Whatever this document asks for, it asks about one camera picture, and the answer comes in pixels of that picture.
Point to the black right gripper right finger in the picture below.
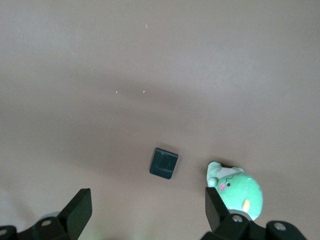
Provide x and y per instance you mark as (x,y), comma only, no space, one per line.
(222,225)

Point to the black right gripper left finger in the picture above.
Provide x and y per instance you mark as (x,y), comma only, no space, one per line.
(68,220)

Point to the black phone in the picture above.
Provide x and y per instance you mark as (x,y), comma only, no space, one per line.
(163,163)

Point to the green dinosaur plush toy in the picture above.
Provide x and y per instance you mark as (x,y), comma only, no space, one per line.
(240,190)

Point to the brown table cover mat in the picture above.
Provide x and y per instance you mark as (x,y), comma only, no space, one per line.
(125,75)

